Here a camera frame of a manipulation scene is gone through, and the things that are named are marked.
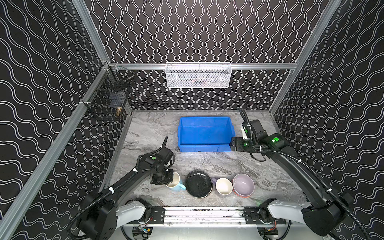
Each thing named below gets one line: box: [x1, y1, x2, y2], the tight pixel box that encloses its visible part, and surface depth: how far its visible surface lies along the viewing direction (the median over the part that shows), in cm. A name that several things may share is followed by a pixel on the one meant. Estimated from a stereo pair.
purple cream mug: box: [211, 177, 233, 196], surface depth 80 cm
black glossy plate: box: [185, 170, 213, 199], surface depth 83 cm
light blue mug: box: [165, 171, 186, 192], surface depth 76 cm
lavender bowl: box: [232, 173, 255, 198], surface depth 81 cm
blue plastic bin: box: [177, 116, 236, 153], surface depth 108 cm
